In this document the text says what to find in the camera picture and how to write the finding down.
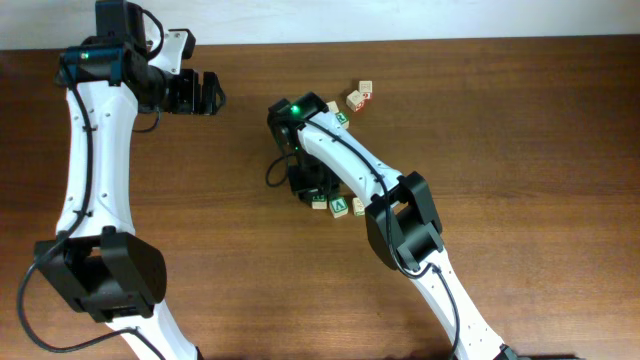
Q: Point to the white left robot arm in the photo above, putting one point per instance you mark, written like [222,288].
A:
[95,261]

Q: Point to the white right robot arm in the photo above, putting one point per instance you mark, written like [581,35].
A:
[403,226]

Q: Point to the wooden block red Q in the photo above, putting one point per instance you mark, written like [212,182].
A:
[355,101]

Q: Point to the wooden block green R edge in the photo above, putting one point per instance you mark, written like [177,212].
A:
[319,202]

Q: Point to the wooden block red 9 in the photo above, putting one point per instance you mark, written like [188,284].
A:
[365,87]

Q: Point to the wooden block green V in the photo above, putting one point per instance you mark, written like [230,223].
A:
[338,206]

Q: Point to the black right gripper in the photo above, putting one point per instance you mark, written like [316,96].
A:
[305,192]

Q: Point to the wooden block green N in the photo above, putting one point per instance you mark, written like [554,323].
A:
[358,207]

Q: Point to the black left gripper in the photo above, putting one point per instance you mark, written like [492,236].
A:
[192,103]

